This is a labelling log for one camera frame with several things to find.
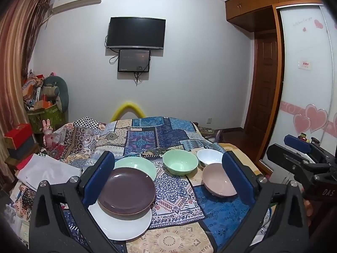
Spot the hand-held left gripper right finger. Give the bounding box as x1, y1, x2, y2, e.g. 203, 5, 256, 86
222, 151, 311, 253

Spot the white bowl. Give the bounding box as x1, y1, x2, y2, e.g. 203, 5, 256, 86
197, 149, 225, 168

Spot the pink rabbit toy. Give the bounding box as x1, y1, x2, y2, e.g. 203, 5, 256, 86
42, 119, 54, 147

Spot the dark grey box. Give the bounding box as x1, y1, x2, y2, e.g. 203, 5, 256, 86
7, 137, 36, 160

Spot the green bowl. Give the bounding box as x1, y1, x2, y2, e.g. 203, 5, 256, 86
162, 150, 199, 176

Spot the striped brown curtain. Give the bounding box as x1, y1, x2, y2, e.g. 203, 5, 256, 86
0, 0, 53, 190

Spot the wooden overhead cabinet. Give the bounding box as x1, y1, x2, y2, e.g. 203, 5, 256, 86
225, 0, 324, 32

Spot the red box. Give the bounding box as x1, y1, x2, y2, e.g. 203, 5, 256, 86
3, 123, 33, 149

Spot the pink bowl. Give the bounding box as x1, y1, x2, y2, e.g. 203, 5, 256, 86
202, 163, 238, 198

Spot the green plate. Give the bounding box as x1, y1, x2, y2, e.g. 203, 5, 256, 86
114, 157, 158, 182

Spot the person's right hand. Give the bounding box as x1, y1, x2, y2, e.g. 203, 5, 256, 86
301, 188, 314, 228

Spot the brown plate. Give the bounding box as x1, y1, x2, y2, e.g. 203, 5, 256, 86
97, 167, 156, 216

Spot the white folded cloth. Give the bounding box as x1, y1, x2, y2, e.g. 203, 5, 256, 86
17, 153, 83, 191

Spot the yellow foam tube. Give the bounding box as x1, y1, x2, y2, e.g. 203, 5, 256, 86
111, 101, 146, 123

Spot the black wall television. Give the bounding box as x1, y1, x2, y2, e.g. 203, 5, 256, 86
105, 17, 166, 50

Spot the white plate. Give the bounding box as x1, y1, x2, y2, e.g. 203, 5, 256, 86
88, 204, 153, 241

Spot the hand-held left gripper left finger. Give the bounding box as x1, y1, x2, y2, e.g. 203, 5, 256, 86
28, 151, 124, 253

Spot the green box of clutter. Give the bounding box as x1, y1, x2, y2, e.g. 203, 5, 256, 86
28, 103, 65, 132

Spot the patchwork printed blanket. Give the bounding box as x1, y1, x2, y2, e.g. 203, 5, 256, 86
11, 116, 271, 253

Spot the small black wall monitor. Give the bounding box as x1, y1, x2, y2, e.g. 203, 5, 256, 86
118, 49, 151, 73

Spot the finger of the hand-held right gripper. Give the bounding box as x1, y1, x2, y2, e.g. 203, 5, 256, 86
266, 144, 315, 176
284, 134, 314, 155

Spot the black television cable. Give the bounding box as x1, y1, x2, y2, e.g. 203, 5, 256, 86
109, 48, 120, 65

